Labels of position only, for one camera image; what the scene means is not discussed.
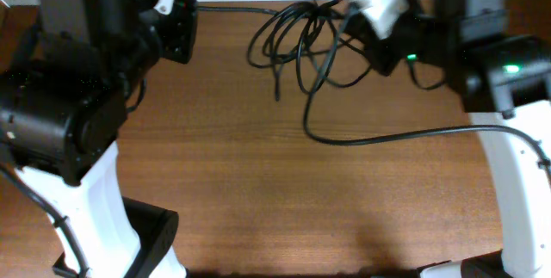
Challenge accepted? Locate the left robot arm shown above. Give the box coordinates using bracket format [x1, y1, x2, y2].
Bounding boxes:
[1, 0, 197, 277]

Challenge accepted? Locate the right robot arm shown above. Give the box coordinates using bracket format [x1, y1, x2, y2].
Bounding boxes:
[347, 0, 550, 277]

